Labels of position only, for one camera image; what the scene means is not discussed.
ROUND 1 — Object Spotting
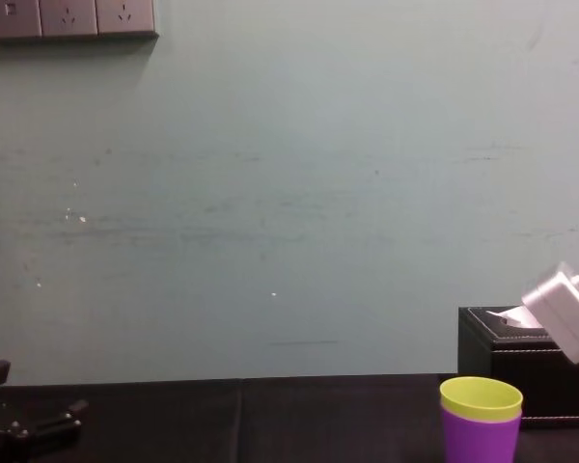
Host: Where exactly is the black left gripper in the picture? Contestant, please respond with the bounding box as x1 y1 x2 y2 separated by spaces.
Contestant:
0 359 90 463

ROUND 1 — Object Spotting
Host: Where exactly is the purple plastic cup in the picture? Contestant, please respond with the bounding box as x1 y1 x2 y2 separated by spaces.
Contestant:
439 402 523 463

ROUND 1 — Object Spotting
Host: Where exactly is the yellow-green plastic cup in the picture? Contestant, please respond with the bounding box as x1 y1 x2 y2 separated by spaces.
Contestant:
438 376 524 426

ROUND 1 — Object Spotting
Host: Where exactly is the black table cloth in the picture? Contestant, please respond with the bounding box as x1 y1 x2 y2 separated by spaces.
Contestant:
0 372 579 463

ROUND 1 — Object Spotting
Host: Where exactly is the black leather tissue box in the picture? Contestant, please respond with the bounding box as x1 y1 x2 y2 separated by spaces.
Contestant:
457 304 579 431

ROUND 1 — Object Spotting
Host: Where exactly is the white tissue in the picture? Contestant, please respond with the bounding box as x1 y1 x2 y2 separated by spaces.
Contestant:
483 305 547 334

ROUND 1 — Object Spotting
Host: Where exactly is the grey wall switch plate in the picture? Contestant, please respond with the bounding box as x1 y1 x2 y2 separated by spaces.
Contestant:
0 0 43 40

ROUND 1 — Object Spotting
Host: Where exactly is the grey wall socket plate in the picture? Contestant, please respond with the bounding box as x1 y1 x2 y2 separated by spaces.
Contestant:
39 0 99 39
96 0 157 38

